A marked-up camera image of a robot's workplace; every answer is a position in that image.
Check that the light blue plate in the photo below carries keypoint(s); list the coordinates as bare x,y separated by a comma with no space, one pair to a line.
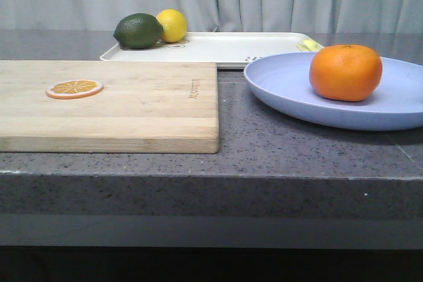
282,82

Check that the orange mandarin fruit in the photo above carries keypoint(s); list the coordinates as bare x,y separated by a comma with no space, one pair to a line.
345,72

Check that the white rectangular tray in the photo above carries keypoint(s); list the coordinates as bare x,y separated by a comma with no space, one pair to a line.
228,50

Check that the wooden cutting board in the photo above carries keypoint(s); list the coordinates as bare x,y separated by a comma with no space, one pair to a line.
144,107

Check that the yellow lemon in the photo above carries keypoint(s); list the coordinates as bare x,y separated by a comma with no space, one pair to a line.
174,25

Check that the dark green lime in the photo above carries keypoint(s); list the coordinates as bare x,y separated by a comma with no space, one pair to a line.
138,31

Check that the yellow-green banana peel piece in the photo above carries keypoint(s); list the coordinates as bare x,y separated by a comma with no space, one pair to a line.
309,45

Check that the orange slice toy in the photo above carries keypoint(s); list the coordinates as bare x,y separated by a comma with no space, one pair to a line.
73,89

